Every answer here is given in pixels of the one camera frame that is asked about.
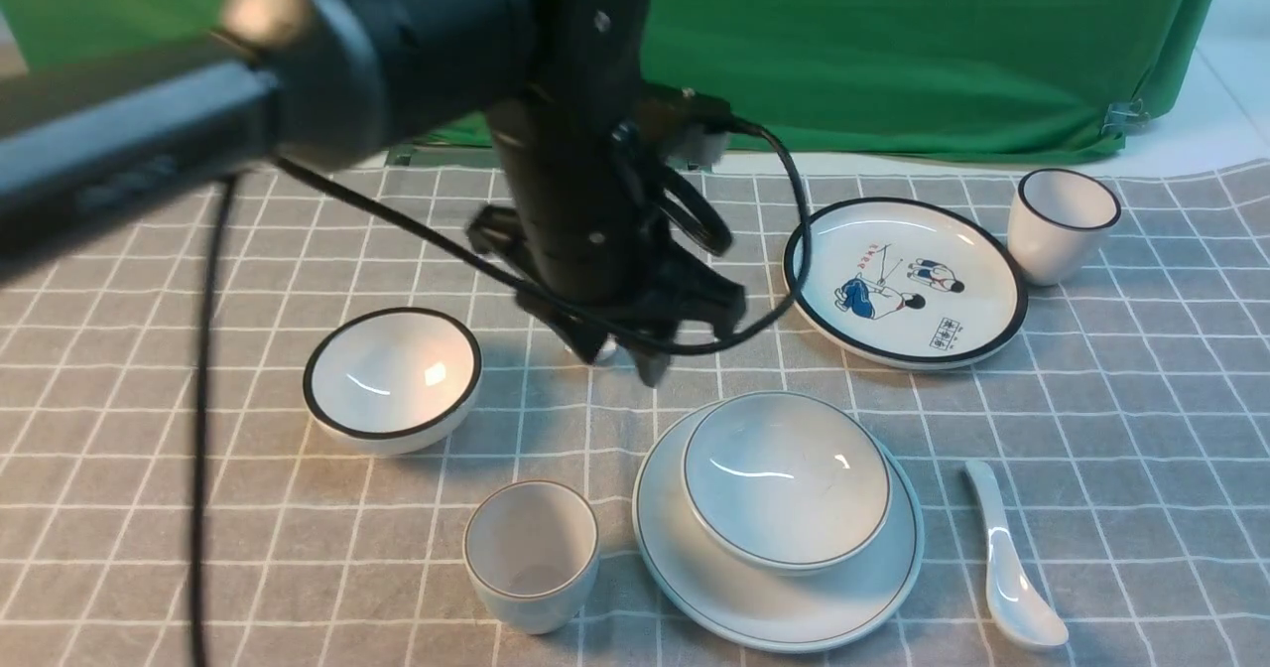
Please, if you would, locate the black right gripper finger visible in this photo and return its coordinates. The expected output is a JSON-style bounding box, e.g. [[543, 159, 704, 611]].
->
[[630, 344, 672, 387]]

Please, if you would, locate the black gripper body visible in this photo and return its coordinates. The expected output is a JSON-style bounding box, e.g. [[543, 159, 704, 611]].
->
[[466, 205, 747, 349]]

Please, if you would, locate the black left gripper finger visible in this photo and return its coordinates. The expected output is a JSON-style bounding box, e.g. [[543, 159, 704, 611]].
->
[[566, 332, 618, 365]]

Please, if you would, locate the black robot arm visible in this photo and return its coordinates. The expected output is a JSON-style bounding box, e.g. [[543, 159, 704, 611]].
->
[[1, 0, 747, 386]]

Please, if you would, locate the pale bowl thin rim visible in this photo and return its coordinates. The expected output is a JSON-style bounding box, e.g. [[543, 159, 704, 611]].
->
[[679, 391, 893, 574]]

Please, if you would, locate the white bowl black rim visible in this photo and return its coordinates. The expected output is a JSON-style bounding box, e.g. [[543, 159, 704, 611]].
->
[[301, 307, 484, 456]]

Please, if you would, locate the pale cup thin rim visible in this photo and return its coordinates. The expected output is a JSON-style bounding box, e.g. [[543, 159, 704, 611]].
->
[[462, 480, 599, 635]]

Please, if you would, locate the grey checked tablecloth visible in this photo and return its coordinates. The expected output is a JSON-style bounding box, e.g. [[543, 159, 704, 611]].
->
[[1, 164, 1269, 666]]

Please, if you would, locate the illustrated plate black rim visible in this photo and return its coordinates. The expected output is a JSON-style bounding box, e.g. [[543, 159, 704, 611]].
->
[[782, 198, 1029, 370]]

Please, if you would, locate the pale plate thin rim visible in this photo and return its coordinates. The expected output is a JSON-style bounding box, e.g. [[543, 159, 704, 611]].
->
[[631, 403, 925, 654]]

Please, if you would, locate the green backdrop cloth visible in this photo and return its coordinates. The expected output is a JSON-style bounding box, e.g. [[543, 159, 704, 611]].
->
[[3, 0, 1209, 163]]

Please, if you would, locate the white cup black rim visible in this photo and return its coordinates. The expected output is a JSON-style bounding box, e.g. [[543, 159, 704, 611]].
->
[[1006, 168, 1123, 287]]

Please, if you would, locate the plain white ceramic spoon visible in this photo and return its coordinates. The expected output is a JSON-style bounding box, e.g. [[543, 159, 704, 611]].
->
[[964, 460, 1068, 650]]

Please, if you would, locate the metal clip on backdrop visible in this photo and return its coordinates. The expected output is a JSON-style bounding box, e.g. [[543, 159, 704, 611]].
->
[[1099, 98, 1152, 137]]

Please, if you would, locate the black cable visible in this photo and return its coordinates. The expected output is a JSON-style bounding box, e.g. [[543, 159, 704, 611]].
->
[[189, 116, 815, 667]]

